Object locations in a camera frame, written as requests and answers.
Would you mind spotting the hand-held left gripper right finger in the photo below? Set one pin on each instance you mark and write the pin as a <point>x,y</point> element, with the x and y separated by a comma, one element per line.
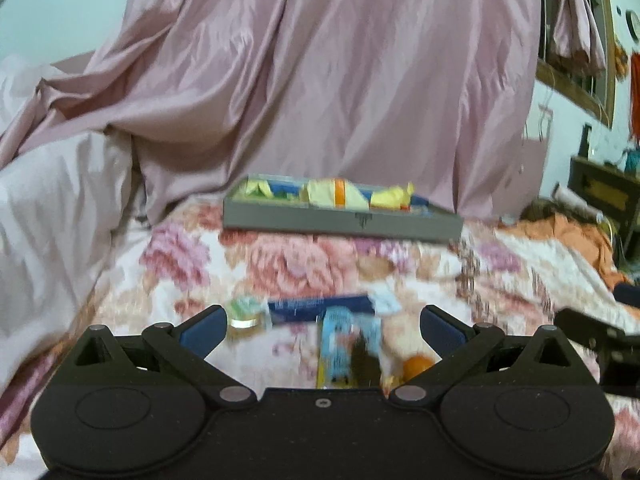
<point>440,331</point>

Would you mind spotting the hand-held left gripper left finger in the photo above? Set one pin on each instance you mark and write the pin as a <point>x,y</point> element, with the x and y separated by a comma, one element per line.
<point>202,332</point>

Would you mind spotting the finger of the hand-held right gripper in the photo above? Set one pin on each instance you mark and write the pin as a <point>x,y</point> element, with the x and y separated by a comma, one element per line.
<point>629,294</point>
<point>585,327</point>

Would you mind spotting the yellow biscuit packet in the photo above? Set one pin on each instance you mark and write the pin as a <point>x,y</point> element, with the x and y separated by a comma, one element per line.
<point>345,347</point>

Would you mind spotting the grey shallow box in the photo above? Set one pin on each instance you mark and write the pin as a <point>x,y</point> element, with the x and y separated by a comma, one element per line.
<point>300,217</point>

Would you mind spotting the orange round snack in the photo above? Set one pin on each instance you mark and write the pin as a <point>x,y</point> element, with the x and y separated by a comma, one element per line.
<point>417,367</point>

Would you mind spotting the green round biscuit packet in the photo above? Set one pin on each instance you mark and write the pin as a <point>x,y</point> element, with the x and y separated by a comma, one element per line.
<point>245,312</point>

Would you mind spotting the dark wooden furniture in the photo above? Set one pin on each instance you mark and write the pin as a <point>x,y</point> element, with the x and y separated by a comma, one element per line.
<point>600,190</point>

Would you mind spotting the white handheld device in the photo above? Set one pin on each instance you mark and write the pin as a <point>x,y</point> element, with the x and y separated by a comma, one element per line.
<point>575,200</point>

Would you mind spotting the dark blue long packet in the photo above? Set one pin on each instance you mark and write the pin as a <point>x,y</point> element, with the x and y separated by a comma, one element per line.
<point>310,310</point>

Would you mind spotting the floral blanket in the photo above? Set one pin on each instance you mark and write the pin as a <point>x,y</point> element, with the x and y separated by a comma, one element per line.
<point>300,265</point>

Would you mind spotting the brown bag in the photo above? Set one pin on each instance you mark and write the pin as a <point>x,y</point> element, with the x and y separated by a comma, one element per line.
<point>537,209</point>

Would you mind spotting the teal object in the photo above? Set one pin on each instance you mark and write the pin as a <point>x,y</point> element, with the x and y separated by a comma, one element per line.
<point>632,160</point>

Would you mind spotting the yellow crinkled packet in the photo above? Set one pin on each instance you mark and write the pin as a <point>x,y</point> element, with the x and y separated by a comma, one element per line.
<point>387,197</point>

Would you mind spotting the yellow-green small packet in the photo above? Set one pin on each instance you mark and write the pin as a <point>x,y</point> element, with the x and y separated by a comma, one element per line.
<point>255,189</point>

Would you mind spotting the pink hanging bag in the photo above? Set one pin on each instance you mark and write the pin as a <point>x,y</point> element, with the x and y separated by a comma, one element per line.
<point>535,170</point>

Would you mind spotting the black upright stand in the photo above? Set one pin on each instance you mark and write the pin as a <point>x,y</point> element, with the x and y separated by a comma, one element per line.
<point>586,141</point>

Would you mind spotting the yellow packet with orange stripe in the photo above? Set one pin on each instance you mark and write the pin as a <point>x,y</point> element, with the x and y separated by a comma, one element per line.
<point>320,194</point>

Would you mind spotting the pale pink bedding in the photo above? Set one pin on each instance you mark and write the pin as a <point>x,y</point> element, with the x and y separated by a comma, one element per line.
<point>50,210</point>

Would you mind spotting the orange hanging cloth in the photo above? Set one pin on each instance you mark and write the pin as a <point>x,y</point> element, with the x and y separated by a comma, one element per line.
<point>635,95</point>

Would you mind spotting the yellow-orange hanging ornament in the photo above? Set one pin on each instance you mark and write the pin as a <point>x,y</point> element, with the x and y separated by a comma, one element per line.
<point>621,60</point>

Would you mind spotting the small pink window curtain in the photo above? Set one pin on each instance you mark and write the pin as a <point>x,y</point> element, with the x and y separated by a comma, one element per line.
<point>575,20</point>

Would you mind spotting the pink satin curtain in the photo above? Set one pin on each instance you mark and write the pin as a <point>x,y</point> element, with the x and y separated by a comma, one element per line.
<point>325,60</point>

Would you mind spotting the wooden window frame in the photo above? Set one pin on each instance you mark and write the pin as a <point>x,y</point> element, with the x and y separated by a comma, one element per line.
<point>607,60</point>

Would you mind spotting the round wall clock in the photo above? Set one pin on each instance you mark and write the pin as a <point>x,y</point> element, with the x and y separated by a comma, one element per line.
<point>634,24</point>

